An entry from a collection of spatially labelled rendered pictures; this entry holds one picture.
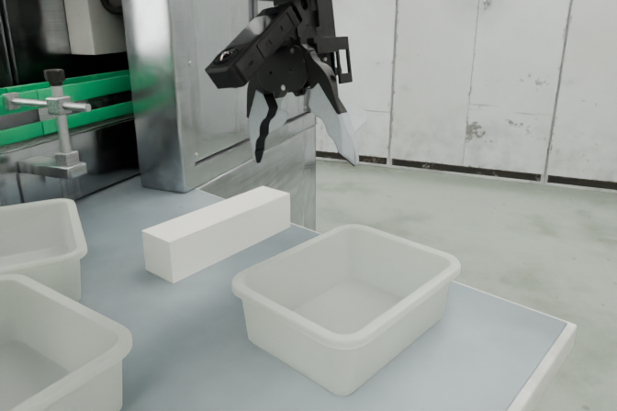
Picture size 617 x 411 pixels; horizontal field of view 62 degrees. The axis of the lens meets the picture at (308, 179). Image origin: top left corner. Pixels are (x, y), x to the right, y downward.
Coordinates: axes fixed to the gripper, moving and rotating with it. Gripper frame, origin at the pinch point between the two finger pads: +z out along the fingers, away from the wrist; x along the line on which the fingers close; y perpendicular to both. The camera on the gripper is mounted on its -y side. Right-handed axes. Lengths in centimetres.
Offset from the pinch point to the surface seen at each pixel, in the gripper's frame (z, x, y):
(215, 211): 8.2, 21.4, 3.6
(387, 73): -3, 156, 269
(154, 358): 16.8, 7.3, -17.7
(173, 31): -20.4, 40.5, 15.2
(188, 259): 12.3, 18.3, -4.4
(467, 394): 21.1, -19.5, -1.6
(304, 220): 35, 69, 73
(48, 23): -28, 78, 10
